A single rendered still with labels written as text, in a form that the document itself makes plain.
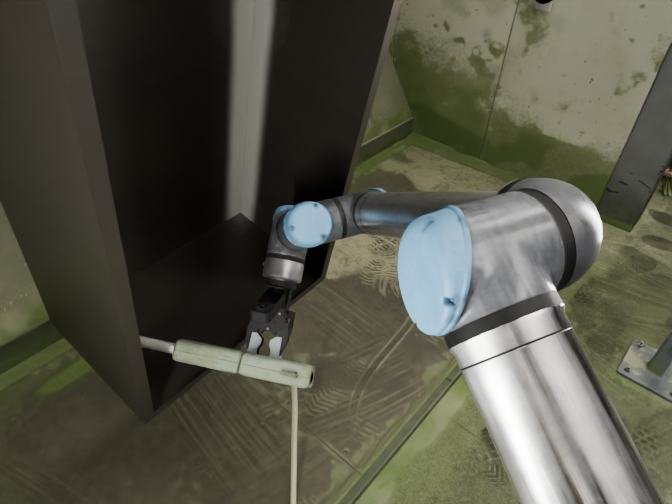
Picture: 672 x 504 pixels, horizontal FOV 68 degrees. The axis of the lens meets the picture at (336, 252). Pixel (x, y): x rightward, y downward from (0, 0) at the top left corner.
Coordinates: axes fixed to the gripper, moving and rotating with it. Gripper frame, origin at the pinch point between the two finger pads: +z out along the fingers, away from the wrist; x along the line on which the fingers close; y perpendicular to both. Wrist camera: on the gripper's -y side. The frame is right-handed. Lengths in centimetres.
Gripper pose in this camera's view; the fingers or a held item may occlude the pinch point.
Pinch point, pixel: (260, 369)
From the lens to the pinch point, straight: 112.4
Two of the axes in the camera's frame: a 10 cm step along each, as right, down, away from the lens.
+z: -1.8, 9.7, -1.4
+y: 1.6, 1.7, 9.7
